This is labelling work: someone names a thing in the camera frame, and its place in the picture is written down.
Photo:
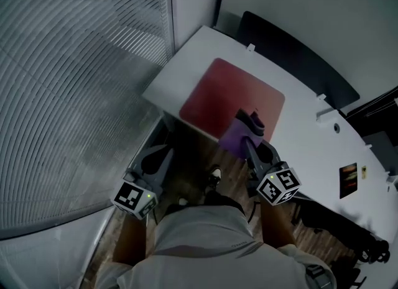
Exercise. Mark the person's right forearm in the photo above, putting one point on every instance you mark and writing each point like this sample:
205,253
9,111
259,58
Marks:
276,225

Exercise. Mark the person's shoe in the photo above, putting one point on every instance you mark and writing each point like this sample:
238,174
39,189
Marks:
215,176
183,201

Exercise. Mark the person's right shoe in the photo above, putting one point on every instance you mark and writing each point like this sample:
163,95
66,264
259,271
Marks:
215,176

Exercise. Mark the white desk socket strip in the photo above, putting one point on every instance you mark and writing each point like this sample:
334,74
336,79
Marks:
326,114

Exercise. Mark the dark desk partition panel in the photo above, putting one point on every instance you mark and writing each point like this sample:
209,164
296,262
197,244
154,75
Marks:
292,61

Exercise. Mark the person's left forearm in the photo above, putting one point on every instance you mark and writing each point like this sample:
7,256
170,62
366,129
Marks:
130,238

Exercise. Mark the white partition clip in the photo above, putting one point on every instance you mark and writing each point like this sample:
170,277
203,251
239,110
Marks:
251,47
321,97

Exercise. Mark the black office chair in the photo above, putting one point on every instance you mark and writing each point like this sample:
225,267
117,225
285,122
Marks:
335,228

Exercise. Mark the person's left shoe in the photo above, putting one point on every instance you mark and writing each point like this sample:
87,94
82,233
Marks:
183,201

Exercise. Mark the person's white shirt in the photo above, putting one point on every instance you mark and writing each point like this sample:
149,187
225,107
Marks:
205,250

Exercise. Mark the red desk mat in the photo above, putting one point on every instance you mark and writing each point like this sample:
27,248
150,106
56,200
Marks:
224,95

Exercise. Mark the grey venetian blinds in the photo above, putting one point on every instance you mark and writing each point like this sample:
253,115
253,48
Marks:
77,95

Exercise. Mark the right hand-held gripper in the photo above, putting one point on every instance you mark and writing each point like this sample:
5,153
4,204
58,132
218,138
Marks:
278,186

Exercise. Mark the dark printed card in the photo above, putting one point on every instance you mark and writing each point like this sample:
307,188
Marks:
349,180

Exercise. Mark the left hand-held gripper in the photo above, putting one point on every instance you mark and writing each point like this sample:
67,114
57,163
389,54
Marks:
130,197

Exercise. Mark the purple cloth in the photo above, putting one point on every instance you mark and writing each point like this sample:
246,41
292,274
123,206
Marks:
236,138

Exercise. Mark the yellow sticker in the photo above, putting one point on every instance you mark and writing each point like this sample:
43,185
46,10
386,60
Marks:
364,172

